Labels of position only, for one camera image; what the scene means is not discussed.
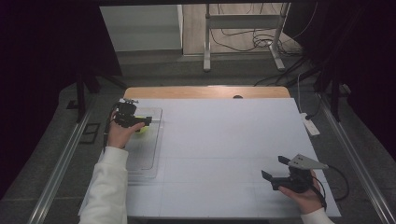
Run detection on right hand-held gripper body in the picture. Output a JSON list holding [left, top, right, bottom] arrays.
[[271, 153, 330, 194]]

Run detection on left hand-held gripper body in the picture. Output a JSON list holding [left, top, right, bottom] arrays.
[[113, 97, 139, 129]]

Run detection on yellow tennis ball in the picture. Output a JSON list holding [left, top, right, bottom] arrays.
[[135, 116, 150, 134]]

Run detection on clear plastic container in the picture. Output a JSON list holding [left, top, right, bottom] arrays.
[[125, 106, 164, 182]]

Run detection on person's left hand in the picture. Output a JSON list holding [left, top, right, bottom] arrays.
[[106, 110, 146, 149]]

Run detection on person's right hand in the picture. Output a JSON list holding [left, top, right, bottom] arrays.
[[277, 176, 325, 215]]

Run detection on white power strip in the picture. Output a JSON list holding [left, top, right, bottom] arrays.
[[300, 112, 321, 137]]

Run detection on black stand leg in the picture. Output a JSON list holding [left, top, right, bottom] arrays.
[[75, 72, 101, 124], [313, 69, 344, 123]]

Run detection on white board sheet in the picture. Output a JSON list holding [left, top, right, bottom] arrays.
[[78, 97, 342, 218]]

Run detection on white cabinet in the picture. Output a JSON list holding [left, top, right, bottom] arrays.
[[99, 4, 184, 52]]

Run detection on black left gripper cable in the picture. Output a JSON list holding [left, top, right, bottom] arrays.
[[102, 103, 121, 154]]

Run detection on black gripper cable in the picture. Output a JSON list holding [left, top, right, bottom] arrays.
[[311, 164, 350, 212], [102, 103, 121, 154]]

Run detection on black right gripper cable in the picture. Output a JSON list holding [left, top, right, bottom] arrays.
[[311, 164, 350, 212]]

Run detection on black plug cable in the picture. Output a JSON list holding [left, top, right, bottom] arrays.
[[304, 92, 322, 121]]

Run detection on aluminium rail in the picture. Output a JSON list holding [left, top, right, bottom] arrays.
[[318, 92, 396, 224], [35, 111, 92, 224]]

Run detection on white cable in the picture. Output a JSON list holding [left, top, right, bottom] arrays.
[[296, 73, 304, 115]]

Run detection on tangle of black cables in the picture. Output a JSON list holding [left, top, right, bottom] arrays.
[[209, 3, 304, 58]]

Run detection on grey metal desk frame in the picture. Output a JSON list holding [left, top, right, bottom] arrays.
[[203, 3, 291, 73]]

